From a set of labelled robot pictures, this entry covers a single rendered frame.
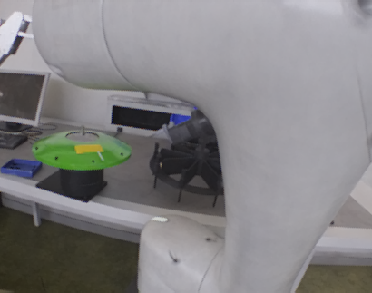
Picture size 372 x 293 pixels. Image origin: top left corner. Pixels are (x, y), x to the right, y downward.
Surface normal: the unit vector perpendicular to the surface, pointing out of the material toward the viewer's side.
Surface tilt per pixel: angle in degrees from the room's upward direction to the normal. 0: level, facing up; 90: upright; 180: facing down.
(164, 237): 16
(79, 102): 90
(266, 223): 122
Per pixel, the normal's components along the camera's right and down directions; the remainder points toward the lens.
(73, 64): -0.40, 0.77
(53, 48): -0.45, 0.62
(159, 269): -0.52, 0.14
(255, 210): -0.64, 0.60
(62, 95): -0.07, 0.27
